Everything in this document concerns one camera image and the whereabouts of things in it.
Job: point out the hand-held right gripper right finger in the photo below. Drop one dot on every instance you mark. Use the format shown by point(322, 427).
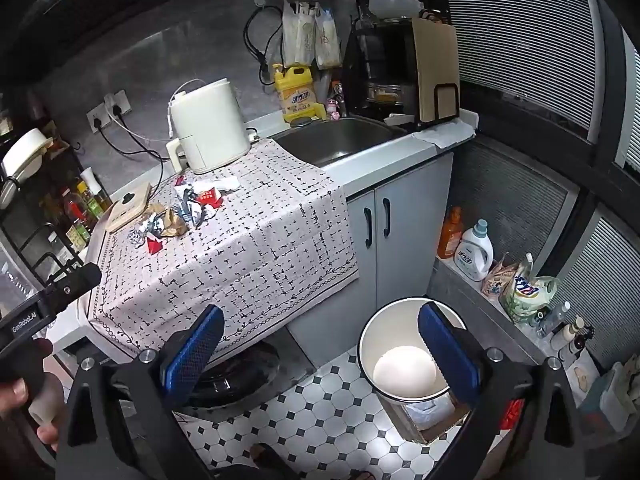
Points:
point(445, 352)

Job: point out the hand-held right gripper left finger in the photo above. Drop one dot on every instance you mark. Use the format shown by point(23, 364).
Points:
point(196, 352)

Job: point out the white bucket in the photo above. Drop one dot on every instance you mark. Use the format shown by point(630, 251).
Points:
point(395, 330)

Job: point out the brown paper bag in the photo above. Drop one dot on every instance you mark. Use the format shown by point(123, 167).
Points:
point(172, 224)

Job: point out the person's left hand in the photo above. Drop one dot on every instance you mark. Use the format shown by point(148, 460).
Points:
point(11, 402)

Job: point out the washing machine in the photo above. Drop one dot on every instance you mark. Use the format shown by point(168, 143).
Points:
point(240, 380)

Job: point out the cardboard box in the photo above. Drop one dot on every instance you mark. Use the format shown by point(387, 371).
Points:
point(400, 420)

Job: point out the black spice rack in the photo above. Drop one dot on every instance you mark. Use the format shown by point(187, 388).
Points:
point(50, 240)

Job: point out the pink printed snack bag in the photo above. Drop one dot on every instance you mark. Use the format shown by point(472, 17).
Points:
point(500, 280)

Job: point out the green printed refill pouch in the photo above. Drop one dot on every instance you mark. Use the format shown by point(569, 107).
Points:
point(525, 295)

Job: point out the white laundry detergent bottle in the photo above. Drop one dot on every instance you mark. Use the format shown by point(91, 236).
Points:
point(472, 257)

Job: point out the clear slim bottle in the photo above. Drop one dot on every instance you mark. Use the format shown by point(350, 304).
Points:
point(552, 320)

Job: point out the small red wrapper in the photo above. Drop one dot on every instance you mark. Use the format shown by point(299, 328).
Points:
point(155, 245)

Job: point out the orange bottle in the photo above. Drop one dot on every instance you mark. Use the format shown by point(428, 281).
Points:
point(448, 235)

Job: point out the printed grey tablecloth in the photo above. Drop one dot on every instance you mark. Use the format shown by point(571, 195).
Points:
point(260, 240)

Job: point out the small foil ball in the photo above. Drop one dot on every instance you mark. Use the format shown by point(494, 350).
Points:
point(135, 236)

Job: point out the silver foil wrapper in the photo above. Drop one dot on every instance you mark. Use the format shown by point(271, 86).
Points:
point(189, 210)

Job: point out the wooden trivet board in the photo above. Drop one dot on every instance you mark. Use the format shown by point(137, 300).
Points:
point(127, 210)

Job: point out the white cabinet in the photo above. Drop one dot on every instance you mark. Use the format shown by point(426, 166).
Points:
point(405, 210)

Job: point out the red and white wrapper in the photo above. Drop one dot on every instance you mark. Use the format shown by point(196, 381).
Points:
point(207, 196)

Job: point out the white lidded container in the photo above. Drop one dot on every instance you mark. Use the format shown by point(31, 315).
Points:
point(25, 152)

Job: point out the crumpled white tissue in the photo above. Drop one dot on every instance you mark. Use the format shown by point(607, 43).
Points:
point(227, 185)

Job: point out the white cloth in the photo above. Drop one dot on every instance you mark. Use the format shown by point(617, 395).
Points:
point(445, 135)

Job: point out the white air fryer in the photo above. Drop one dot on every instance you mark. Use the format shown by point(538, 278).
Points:
point(210, 125)

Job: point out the steel sink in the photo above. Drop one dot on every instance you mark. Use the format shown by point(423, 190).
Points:
point(340, 140)

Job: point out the steel pot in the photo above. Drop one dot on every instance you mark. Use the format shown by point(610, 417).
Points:
point(390, 95)

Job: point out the small pink bottle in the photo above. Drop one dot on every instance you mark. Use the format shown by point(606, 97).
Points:
point(333, 110)

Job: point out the yellow detergent bottle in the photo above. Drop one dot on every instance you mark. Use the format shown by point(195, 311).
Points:
point(295, 95)

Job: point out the wooden cutting board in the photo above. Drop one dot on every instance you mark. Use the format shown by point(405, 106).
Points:
point(435, 60)

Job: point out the black dish rack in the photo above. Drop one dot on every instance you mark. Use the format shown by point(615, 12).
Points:
point(375, 60)

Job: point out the black range hood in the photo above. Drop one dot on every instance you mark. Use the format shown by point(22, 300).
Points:
point(75, 0)

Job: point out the window blind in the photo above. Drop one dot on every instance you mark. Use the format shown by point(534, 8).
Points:
point(510, 35)

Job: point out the hanging clear plastic bag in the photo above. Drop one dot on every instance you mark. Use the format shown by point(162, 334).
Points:
point(297, 35)
point(327, 40)

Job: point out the white plastic bowl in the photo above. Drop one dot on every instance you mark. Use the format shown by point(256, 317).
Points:
point(395, 0)

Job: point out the grey wall socket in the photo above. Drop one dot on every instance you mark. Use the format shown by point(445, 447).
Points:
point(117, 102)
point(96, 117)

